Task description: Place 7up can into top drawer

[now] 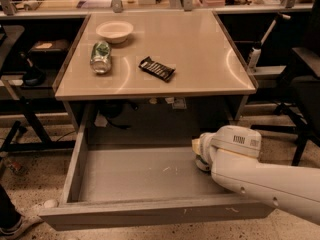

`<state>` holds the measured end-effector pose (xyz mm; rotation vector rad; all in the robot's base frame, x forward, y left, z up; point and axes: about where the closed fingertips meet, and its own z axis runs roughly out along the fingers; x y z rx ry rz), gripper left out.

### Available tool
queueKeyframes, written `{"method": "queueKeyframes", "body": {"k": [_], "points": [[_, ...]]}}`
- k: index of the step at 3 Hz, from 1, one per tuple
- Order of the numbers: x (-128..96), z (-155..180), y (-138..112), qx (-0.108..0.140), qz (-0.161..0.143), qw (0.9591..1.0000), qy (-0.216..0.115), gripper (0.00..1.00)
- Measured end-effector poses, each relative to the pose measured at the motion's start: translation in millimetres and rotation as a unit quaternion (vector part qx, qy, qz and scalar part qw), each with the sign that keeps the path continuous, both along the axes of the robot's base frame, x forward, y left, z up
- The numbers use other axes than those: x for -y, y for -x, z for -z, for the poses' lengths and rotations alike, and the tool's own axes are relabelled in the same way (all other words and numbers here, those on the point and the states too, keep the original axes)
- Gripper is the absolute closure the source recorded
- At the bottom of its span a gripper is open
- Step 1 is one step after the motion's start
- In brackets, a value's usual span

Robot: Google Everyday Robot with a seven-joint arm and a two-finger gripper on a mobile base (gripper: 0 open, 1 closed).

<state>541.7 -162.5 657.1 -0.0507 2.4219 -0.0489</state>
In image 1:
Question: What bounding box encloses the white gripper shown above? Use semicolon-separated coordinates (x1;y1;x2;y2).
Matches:
192;125;262;168

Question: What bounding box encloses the green white 7up can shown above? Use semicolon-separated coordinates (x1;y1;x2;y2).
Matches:
195;156;211;172

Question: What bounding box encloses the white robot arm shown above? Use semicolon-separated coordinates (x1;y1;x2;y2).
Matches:
192;125;320;225

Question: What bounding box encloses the open grey top drawer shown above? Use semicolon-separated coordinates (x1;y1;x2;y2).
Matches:
40;104;272;230

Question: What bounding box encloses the green can lying down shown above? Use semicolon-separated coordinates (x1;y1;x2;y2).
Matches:
90;41;111;74

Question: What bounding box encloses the black snack bar wrapper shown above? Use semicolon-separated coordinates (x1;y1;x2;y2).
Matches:
139;56;175;82

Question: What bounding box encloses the white spray bottle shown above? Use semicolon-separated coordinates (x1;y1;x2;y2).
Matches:
247;42;261;70

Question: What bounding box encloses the black office chair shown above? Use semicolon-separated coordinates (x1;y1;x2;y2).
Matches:
251;47;320;166

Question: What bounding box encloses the white bowl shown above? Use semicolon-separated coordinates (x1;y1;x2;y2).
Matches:
96;21;134;44

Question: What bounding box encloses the black box on shelf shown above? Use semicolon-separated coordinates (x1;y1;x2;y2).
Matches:
29;39;70;63

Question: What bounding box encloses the white sneaker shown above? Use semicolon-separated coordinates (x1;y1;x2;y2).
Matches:
0;199;58;240

